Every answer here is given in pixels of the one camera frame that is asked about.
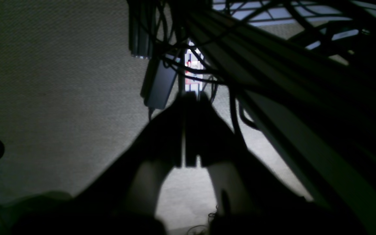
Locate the grey power adapter brick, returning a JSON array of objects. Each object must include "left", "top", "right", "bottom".
[{"left": 140, "top": 58, "right": 177, "bottom": 110}]

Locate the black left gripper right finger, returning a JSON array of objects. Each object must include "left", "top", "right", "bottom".
[{"left": 186, "top": 91, "right": 312, "bottom": 235}]

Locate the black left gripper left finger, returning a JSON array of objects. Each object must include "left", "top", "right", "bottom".
[{"left": 74, "top": 95, "right": 185, "bottom": 235}]

